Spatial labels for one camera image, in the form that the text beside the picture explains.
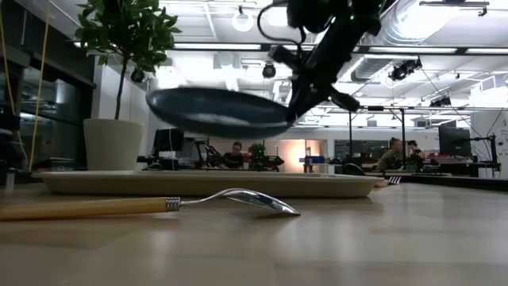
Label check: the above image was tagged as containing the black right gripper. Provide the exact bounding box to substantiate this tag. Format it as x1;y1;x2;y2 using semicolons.
269;15;382;122

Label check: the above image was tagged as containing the dark blue plate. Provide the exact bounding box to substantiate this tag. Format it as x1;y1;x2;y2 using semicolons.
145;87;297;140

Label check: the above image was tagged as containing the wooden-handled metal spoon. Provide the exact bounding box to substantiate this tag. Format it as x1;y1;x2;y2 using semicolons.
0;187;302;222

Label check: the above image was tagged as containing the beige plastic tray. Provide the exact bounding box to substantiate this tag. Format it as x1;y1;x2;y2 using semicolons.
33;170;385;199

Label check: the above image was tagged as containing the small green desk plant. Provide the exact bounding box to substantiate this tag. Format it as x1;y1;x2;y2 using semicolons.
248;142;267;164

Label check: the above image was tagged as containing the black domed object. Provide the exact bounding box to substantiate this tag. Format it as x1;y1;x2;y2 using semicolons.
341;162;367;176

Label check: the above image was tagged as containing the person seated at desk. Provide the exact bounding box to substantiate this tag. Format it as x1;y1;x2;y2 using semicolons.
221;141;245;170

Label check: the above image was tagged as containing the black track light cluster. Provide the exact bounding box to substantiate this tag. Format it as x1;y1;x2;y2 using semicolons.
387;58;423;83

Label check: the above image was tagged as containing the person with hair bun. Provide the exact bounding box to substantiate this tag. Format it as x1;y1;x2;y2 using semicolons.
375;137;403;172

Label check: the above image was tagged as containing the long ceiling light bar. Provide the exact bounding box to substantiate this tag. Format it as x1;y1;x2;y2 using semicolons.
172;42;508;56

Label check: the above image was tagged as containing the person behind monitor desk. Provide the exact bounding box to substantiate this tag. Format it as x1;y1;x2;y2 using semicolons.
406;139;426;161

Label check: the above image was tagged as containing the small black computer monitor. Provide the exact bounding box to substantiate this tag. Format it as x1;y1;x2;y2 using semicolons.
153;127;186;158

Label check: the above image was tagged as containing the large black computer monitor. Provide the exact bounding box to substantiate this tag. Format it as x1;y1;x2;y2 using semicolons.
437;126;472;158

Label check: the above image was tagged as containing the green leafy indoor tree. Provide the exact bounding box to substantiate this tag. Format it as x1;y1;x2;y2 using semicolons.
74;0;183;121

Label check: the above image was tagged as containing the white plant pot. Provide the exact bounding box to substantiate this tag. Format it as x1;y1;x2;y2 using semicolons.
83;118;145;172

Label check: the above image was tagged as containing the small white cylinder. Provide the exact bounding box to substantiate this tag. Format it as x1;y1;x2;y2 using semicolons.
4;168;17;191

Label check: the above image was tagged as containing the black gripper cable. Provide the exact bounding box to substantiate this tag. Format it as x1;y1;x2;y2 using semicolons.
256;2;307;48

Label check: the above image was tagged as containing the black metal frame stand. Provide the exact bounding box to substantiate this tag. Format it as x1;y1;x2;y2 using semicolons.
348;105;407;168

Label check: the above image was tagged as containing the round ring ceiling light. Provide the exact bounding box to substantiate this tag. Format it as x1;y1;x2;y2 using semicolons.
231;9;256;33

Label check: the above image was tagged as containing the silver ventilation duct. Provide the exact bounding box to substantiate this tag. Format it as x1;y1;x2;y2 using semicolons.
350;0;425;83

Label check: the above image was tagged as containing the black table edge rail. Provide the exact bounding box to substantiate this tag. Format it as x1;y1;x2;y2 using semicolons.
408;173;508;192

